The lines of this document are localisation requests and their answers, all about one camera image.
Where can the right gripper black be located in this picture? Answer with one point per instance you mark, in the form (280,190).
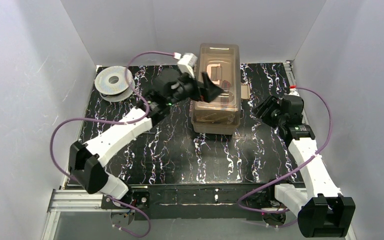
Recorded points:
(264,110)

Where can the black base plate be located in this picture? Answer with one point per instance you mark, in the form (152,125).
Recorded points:
(192,201)

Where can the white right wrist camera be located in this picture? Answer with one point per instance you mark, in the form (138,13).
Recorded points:
(293,91)

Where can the aluminium frame rail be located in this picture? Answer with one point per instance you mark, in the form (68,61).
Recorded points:
(75,200)

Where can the beige plastic tool box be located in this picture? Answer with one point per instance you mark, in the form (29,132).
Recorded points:
(218,108)

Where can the white filament spool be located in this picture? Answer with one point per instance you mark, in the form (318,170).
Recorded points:
(115,83)

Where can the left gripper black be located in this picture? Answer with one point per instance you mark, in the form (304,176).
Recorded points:
(196,90)

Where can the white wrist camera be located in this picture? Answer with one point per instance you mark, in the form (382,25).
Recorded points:
(293,91)
(186,63)

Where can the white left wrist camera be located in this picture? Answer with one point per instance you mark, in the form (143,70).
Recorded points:
(186,63)

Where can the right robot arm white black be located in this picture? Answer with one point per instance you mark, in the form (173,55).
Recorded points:
(322,211)

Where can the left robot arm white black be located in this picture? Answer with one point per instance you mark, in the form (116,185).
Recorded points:
(87,160)

